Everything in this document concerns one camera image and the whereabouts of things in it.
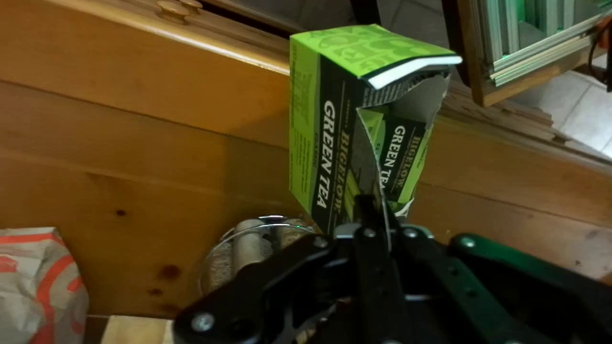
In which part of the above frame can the aluminium extrusion base frame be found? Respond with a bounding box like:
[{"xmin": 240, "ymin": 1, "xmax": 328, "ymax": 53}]
[{"xmin": 479, "ymin": 0, "xmax": 612, "ymax": 89}]

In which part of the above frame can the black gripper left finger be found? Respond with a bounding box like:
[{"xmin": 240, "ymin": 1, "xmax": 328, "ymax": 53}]
[{"xmin": 173, "ymin": 192, "xmax": 391, "ymax": 344}]

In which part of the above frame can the wooden desk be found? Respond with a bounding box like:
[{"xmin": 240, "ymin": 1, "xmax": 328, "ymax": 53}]
[{"xmin": 0, "ymin": 0, "xmax": 612, "ymax": 320}]

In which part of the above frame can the green tea box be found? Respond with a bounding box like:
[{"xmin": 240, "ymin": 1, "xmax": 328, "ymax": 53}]
[{"xmin": 288, "ymin": 22, "xmax": 466, "ymax": 236}]

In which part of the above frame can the light wood board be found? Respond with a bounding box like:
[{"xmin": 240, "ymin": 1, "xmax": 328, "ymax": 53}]
[{"xmin": 100, "ymin": 313, "xmax": 181, "ymax": 344}]

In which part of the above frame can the white lined trash bin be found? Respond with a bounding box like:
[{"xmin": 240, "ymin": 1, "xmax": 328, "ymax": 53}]
[{"xmin": 0, "ymin": 225, "xmax": 93, "ymax": 344}]

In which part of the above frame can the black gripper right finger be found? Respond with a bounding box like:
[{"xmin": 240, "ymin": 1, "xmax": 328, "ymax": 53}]
[{"xmin": 383, "ymin": 200, "xmax": 612, "ymax": 344}]

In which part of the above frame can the wire spice rack carousel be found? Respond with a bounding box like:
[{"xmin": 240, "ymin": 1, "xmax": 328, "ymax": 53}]
[{"xmin": 200, "ymin": 213, "xmax": 320, "ymax": 297}]

